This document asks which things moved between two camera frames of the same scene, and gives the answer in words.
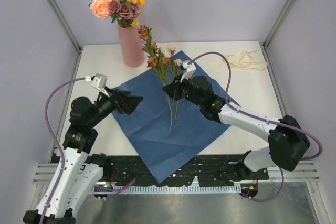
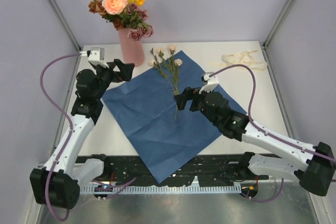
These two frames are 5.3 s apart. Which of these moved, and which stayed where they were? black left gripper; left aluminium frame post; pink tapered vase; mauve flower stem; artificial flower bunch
Moved: black left gripper; artificial flower bunch; mauve flower stem
Stayed: left aluminium frame post; pink tapered vase
